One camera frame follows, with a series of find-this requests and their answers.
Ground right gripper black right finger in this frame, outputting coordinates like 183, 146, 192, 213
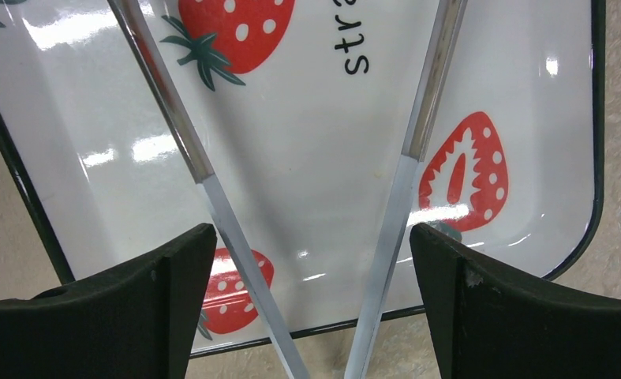
410, 223, 621, 378

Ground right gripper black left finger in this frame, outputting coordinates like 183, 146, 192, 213
0, 223, 217, 378

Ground metal kitchen tongs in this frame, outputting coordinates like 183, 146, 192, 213
109, 1, 467, 378

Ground white strawberry enamel tray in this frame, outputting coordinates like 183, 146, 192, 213
0, 1, 605, 336

